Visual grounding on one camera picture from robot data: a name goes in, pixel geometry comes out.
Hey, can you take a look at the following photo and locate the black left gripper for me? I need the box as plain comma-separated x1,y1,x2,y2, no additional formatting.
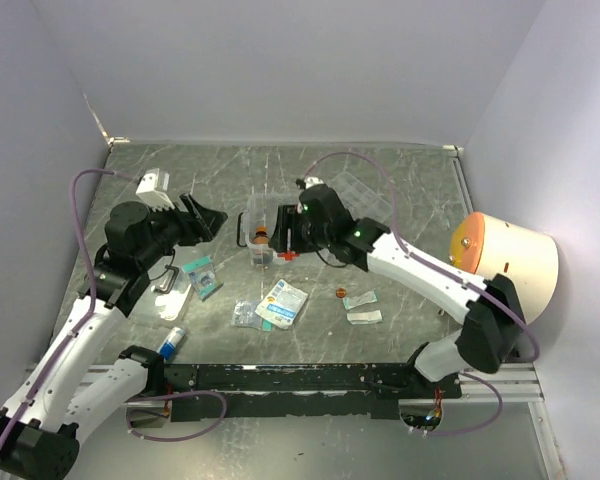
137,192,228,269

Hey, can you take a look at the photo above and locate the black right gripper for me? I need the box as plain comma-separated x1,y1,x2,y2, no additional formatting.
268,204,332,254

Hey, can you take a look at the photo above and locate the brown medicine bottle orange cap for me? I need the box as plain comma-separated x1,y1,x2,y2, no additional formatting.
252,226,272,265

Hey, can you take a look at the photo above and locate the teal bandage roll package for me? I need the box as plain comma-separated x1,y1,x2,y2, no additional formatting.
182,256,223,302

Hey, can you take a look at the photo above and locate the white blue gauze packet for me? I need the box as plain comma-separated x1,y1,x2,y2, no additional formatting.
255,279,308,330

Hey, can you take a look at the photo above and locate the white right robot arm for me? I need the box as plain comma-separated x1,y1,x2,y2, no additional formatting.
269,184,526,398

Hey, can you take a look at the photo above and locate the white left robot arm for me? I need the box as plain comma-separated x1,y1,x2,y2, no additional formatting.
0,194,228,479

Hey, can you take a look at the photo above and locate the clear first aid box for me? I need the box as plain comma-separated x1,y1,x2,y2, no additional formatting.
237,191,331,269

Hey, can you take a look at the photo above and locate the clear divider tray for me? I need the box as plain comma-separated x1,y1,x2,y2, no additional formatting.
327,172,392,224

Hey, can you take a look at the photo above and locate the clear zip bag teal strip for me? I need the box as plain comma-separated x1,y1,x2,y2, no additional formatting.
230,300,274,332

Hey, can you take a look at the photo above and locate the teal plaster packet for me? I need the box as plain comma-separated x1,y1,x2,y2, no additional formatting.
343,290,378,310

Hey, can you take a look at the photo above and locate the white plaster packet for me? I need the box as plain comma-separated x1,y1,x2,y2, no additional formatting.
346,310,383,325

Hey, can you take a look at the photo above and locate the blue white ointment tube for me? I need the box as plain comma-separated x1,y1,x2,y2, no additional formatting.
158,327,186,361

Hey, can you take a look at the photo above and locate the cream cylinder orange face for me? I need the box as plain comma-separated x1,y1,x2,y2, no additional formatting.
449,212,559,323

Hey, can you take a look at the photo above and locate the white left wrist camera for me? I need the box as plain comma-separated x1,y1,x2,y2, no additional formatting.
136,168,175,211

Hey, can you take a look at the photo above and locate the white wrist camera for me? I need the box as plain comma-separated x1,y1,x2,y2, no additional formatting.
136,168,175,211
295,176,325,191

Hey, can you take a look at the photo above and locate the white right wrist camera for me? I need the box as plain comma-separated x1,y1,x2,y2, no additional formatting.
295,176,325,191

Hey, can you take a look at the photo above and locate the clear box lid black handle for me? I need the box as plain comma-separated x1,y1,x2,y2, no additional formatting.
151,266,192,322

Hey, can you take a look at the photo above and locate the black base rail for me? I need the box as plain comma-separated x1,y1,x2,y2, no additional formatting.
165,363,461,420

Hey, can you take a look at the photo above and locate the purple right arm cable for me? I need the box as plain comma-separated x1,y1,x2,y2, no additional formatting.
302,149,541,437

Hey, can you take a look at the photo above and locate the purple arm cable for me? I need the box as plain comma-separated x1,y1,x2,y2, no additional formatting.
302,149,541,437
0,168,229,476

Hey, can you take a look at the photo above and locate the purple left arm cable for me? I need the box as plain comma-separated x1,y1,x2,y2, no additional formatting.
0,168,229,476

